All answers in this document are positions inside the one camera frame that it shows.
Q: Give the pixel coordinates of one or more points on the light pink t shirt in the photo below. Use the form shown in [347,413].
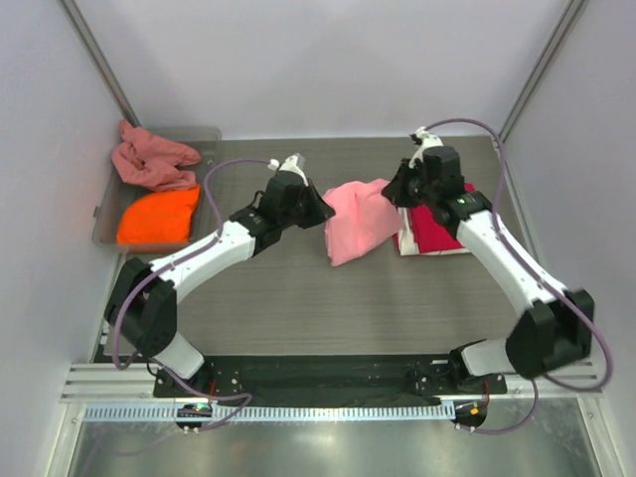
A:
[363,220]

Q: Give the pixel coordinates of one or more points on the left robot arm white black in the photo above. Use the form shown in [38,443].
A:
[142,307]

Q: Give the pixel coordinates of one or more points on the right aluminium frame post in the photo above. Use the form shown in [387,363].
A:
[566,21]

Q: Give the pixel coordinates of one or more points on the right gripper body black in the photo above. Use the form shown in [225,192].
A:
[429,191]

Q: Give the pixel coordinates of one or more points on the orange t shirt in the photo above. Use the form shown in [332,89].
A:
[159,218]

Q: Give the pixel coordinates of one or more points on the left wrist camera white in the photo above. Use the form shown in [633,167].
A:
[294,164]

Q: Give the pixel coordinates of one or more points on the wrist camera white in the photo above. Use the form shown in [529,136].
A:
[294,164]
[422,139]

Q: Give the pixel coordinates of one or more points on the aluminium frame post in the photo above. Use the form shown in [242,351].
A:
[566,21]
[99,60]

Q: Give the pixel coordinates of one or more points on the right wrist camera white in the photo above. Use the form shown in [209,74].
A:
[422,139]

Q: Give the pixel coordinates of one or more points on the white striped folded t shirt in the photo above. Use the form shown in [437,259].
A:
[407,238]

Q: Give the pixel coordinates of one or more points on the dusty rose crumpled t shirt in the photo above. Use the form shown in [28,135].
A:
[153,162]

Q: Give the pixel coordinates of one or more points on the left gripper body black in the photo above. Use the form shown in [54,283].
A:
[292,216]

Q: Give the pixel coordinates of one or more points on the white slotted cable duct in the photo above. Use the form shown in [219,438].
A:
[198,412]

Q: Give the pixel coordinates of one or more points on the magenta folded t shirt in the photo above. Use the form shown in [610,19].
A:
[437,228]

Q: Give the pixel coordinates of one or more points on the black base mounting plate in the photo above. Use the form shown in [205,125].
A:
[423,374]

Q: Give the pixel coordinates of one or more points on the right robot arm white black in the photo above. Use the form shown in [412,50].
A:
[551,331]

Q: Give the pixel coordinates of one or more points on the left aluminium frame post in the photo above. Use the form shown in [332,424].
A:
[99,60]

